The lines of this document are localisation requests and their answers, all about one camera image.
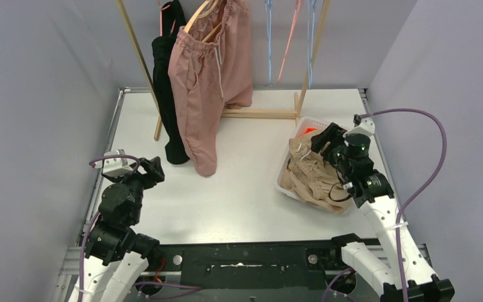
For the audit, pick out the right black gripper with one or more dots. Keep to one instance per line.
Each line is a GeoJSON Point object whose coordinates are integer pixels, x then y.
{"type": "Point", "coordinates": [334, 134]}

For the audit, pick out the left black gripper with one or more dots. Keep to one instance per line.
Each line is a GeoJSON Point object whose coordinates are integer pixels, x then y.
{"type": "Point", "coordinates": [150, 173]}

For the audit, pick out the orange shorts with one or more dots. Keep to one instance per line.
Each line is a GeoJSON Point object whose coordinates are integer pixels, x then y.
{"type": "Point", "coordinates": [307, 130]}

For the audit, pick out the beige shorts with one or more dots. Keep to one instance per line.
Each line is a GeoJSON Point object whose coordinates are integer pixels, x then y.
{"type": "Point", "coordinates": [308, 175]}

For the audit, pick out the pink shorts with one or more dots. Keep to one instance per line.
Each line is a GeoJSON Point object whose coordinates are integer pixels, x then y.
{"type": "Point", "coordinates": [208, 77]}

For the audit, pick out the light blue wire hanger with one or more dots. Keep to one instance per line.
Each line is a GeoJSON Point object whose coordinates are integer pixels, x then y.
{"type": "Point", "coordinates": [311, 16]}

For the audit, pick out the pink hanger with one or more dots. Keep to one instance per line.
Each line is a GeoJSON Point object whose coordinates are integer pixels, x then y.
{"type": "Point", "coordinates": [295, 16]}
{"type": "Point", "coordinates": [167, 18]}

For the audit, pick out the wooden hanger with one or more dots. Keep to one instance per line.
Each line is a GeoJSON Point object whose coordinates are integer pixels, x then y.
{"type": "Point", "coordinates": [205, 9]}

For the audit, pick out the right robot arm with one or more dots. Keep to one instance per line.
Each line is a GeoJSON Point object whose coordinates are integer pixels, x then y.
{"type": "Point", "coordinates": [406, 275]}

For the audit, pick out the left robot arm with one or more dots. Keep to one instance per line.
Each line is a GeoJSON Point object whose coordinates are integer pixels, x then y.
{"type": "Point", "coordinates": [112, 255]}

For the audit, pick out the black shorts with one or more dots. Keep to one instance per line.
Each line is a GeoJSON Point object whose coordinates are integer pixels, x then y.
{"type": "Point", "coordinates": [161, 51]}

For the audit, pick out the pink hanger on black shorts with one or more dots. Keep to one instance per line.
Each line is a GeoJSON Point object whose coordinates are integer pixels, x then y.
{"type": "Point", "coordinates": [167, 18]}

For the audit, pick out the white plastic basket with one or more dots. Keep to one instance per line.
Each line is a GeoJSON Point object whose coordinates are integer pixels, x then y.
{"type": "Point", "coordinates": [283, 179]}

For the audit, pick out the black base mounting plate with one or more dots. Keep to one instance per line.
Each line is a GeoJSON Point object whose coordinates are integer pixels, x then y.
{"type": "Point", "coordinates": [258, 265]}

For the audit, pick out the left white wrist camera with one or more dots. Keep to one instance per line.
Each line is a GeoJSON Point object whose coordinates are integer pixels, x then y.
{"type": "Point", "coordinates": [115, 163]}

